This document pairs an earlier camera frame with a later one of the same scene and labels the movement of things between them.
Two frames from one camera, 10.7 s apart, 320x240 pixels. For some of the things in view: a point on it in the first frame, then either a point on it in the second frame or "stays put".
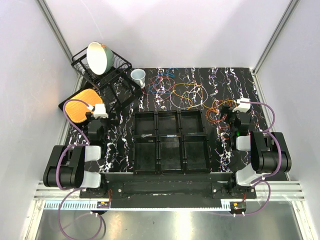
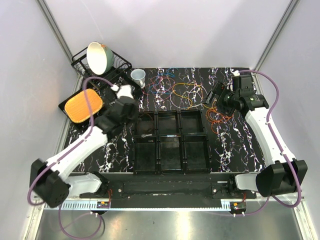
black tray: [76, 124] to [62, 104]
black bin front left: [145, 160] stays put
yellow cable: [189, 100] stays put
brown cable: [220, 128] to [144, 114]
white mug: [138, 76] stays put
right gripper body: [231, 115] to [226, 101]
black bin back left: [144, 123] stays put
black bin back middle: [168, 123] stays put
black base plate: [168, 185] stays put
